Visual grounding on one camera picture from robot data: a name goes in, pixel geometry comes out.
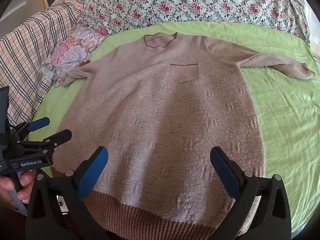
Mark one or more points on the rose floral white quilt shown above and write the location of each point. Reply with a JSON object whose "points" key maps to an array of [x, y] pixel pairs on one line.
{"points": [[114, 16]]}

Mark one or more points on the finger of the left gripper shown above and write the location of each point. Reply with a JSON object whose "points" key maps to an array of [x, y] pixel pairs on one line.
{"points": [[50, 142], [22, 130]]}

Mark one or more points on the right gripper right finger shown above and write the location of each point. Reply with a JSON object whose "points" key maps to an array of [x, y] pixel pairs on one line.
{"points": [[272, 218]]}

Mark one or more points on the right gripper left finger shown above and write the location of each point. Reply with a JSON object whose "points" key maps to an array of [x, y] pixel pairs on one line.
{"points": [[56, 209]]}

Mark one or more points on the plaid checked blanket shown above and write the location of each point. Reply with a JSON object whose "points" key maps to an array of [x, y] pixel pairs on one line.
{"points": [[24, 50]]}

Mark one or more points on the light green bed sheet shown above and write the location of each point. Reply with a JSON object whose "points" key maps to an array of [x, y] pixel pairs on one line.
{"points": [[288, 109]]}

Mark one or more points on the purple pink floral pillow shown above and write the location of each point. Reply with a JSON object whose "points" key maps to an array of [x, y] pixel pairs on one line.
{"points": [[72, 52]]}

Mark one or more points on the beige knit sweater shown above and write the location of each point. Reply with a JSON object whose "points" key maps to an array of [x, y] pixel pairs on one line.
{"points": [[159, 105]]}

